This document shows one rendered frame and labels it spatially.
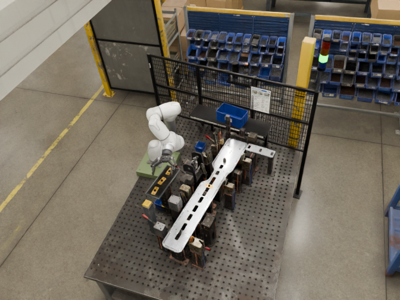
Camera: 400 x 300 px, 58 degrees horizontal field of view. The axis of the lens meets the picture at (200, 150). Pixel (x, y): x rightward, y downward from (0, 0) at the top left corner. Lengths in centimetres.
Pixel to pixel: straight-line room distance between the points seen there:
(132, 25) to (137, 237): 306
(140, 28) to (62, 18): 459
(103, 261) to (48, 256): 123
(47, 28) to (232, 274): 276
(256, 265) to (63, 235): 240
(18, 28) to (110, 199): 416
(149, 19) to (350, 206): 351
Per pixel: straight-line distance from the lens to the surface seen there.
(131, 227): 356
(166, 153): 269
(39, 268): 453
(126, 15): 533
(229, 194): 335
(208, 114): 401
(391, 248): 421
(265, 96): 371
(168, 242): 304
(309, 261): 413
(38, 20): 70
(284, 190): 371
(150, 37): 533
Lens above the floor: 360
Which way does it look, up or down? 45 degrees down
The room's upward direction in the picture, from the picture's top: 6 degrees counter-clockwise
